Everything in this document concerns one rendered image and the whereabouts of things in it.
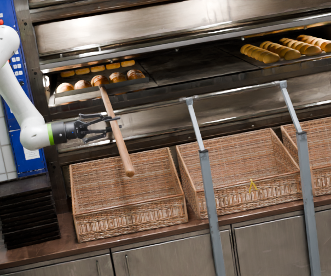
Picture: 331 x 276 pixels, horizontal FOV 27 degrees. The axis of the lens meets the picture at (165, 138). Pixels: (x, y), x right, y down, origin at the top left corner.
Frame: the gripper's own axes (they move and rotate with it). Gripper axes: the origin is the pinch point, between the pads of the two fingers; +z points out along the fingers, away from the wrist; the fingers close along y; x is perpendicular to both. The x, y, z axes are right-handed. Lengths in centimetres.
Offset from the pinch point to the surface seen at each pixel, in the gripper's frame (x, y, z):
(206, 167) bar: -15, 32, 40
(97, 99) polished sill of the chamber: -76, 2, -3
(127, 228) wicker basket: -27, 59, -1
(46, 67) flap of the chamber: -61, -21, -25
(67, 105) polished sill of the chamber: -76, 2, -19
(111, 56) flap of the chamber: -61, -21, 8
